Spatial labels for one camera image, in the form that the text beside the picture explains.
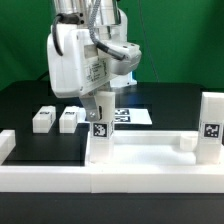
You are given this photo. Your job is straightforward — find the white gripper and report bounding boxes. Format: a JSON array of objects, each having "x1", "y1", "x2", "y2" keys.
[{"x1": 47, "y1": 24, "x2": 112, "y2": 122}]

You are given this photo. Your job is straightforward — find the white desk top tray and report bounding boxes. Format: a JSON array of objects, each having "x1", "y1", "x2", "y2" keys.
[{"x1": 84, "y1": 129, "x2": 224, "y2": 168}]

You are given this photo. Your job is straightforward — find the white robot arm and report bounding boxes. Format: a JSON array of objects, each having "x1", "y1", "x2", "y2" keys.
[{"x1": 47, "y1": 0, "x2": 141, "y2": 121}]

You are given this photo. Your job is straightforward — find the fiducial marker sheet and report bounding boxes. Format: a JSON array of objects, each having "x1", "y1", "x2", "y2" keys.
[{"x1": 115, "y1": 108, "x2": 152, "y2": 125}]

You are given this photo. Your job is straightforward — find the grey braided camera cable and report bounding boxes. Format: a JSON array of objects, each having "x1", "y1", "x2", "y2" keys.
[{"x1": 87, "y1": 0, "x2": 129, "y2": 62}]

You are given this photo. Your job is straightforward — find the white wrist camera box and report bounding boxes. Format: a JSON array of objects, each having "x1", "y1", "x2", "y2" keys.
[{"x1": 97, "y1": 40, "x2": 142, "y2": 75}]

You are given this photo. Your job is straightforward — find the white U-shaped fence wall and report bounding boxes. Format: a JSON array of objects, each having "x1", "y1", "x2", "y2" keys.
[{"x1": 0, "y1": 130, "x2": 224, "y2": 193}]

